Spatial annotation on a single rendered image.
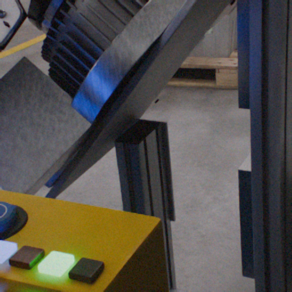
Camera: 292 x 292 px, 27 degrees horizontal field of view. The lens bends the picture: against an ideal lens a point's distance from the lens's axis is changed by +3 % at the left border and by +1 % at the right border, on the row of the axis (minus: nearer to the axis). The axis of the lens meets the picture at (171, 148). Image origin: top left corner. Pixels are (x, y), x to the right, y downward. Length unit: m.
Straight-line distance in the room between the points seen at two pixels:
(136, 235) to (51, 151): 0.40
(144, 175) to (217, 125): 2.24
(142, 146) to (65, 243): 0.53
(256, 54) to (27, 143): 0.33
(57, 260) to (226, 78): 3.29
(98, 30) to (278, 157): 0.30
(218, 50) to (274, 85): 2.95
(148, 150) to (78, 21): 0.27
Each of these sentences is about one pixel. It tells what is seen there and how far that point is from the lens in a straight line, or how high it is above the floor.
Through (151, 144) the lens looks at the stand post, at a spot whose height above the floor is 0.89.
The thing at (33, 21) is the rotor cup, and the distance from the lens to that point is 0.91.
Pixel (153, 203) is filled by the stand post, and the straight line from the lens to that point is 1.05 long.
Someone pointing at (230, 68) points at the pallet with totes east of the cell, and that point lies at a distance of 3.66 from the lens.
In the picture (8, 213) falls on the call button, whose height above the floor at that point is 1.08.
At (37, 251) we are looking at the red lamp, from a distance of 0.45.
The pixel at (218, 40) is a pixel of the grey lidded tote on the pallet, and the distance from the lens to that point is 3.76.
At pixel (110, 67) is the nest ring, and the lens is 0.78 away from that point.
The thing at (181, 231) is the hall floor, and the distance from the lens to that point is 2.37.
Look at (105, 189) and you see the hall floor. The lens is 2.71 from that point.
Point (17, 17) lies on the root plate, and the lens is 0.94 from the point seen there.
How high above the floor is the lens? 1.33
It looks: 26 degrees down
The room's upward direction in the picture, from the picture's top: 5 degrees counter-clockwise
